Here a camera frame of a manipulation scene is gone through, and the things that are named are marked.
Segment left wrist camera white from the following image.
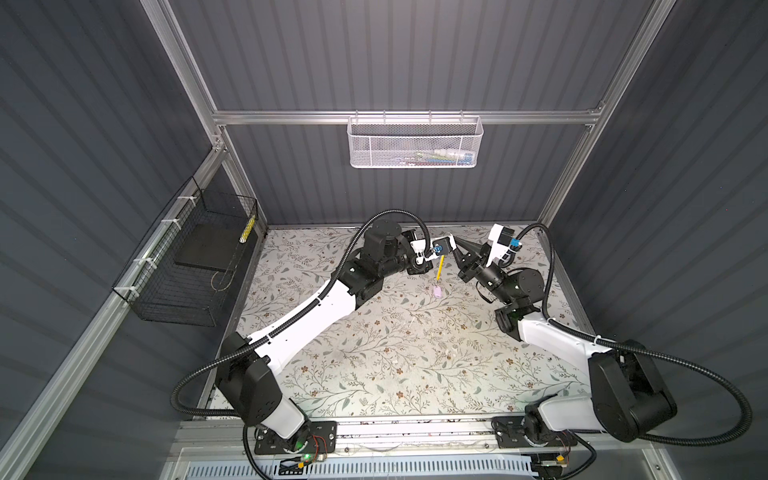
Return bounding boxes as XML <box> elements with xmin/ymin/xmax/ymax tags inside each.
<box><xmin>410</xmin><ymin>234</ymin><xmax>457</xmax><ymax>264</ymax></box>

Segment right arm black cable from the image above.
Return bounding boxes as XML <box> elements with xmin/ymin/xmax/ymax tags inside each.
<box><xmin>515</xmin><ymin>222</ymin><xmax>754</xmax><ymax>447</ymax></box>

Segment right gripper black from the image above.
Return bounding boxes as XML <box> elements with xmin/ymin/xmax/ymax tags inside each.
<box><xmin>449</xmin><ymin>240</ymin><xmax>513</xmax><ymax>310</ymax></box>

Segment aluminium frame crossbar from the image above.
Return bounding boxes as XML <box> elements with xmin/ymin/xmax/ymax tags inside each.
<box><xmin>212</xmin><ymin>109</ymin><xmax>601</xmax><ymax>126</ymax></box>

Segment black wire basket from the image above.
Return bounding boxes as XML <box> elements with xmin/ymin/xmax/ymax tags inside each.
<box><xmin>113</xmin><ymin>181</ymin><xmax>259</xmax><ymax>327</ymax></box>

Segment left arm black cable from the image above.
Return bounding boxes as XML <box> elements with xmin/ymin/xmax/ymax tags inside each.
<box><xmin>170</xmin><ymin>208</ymin><xmax>433</xmax><ymax>418</ymax></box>

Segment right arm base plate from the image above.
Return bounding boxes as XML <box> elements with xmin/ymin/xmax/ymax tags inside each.
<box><xmin>491</xmin><ymin>415</ymin><xmax>537</xmax><ymax>449</ymax></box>

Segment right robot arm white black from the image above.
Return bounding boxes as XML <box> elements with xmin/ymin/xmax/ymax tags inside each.
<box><xmin>454</xmin><ymin>239</ymin><xmax>678</xmax><ymax>446</ymax></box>

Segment white slotted cable duct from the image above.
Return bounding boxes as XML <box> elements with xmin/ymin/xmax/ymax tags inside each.
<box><xmin>179</xmin><ymin>457</ymin><xmax>541</xmax><ymax>480</ymax></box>

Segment items inside white basket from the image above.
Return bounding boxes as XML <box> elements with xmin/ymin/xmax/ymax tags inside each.
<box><xmin>391</xmin><ymin>149</ymin><xmax>476</xmax><ymax>168</ymax></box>

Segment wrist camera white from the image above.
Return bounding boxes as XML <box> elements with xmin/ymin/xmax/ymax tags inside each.
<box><xmin>486</xmin><ymin>224</ymin><xmax>521</xmax><ymax>268</ymax></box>
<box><xmin>410</xmin><ymin>234</ymin><xmax>457</xmax><ymax>264</ymax></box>

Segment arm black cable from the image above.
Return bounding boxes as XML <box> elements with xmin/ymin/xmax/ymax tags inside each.
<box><xmin>170</xmin><ymin>208</ymin><xmax>433</xmax><ymax>418</ymax></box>
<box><xmin>515</xmin><ymin>222</ymin><xmax>754</xmax><ymax>447</ymax></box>

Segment black pad in basket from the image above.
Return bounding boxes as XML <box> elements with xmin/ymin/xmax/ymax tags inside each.
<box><xmin>174</xmin><ymin>224</ymin><xmax>245</xmax><ymax>272</ymax></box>

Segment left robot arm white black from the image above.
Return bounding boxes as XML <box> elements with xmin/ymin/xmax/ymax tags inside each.
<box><xmin>215</xmin><ymin>211</ymin><xmax>456</xmax><ymax>451</ymax></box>

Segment white wire mesh basket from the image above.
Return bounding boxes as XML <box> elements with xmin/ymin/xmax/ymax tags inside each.
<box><xmin>346</xmin><ymin>120</ymin><xmax>484</xmax><ymax>169</ymax></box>

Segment aluminium mounting rail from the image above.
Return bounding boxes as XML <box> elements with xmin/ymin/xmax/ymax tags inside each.
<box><xmin>173</xmin><ymin>413</ymin><xmax>661</xmax><ymax>457</ymax></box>

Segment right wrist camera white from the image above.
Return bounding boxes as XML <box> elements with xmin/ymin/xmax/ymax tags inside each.
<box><xmin>486</xmin><ymin>224</ymin><xmax>521</xmax><ymax>268</ymax></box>

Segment yellow marker in basket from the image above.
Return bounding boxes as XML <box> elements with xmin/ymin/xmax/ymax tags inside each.
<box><xmin>239</xmin><ymin>215</ymin><xmax>256</xmax><ymax>244</ymax></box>

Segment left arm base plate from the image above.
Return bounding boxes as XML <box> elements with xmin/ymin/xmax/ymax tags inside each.
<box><xmin>253</xmin><ymin>420</ymin><xmax>338</xmax><ymax>456</ymax></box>

